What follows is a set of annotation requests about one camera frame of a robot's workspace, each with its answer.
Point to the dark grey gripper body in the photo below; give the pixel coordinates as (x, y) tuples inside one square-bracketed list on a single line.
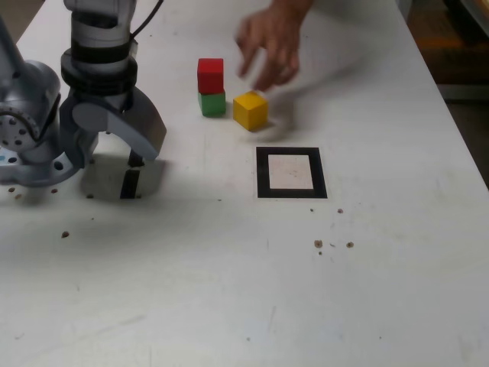
[(114, 102)]

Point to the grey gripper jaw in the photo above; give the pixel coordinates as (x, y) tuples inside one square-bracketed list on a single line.
[(130, 128), (70, 134)]

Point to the green cube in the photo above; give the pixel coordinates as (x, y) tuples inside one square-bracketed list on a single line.
[(212, 105)]

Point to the red cube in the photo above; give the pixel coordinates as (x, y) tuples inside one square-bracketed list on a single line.
[(210, 74)]

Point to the yellow cube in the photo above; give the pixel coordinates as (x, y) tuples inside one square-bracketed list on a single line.
[(248, 111)]

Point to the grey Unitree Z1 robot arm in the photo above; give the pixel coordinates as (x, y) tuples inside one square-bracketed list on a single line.
[(34, 88)]

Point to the black tape square outline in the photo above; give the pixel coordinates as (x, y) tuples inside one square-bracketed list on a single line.
[(263, 172)]

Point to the person's hand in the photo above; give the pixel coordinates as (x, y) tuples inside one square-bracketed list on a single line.
[(277, 42)]

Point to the black tape strip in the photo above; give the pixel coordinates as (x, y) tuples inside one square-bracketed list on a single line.
[(130, 183)]

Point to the grey metal beam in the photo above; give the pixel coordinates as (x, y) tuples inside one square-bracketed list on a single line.
[(466, 91)]

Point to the dark wooden furniture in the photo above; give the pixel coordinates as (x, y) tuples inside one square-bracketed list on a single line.
[(468, 19)]

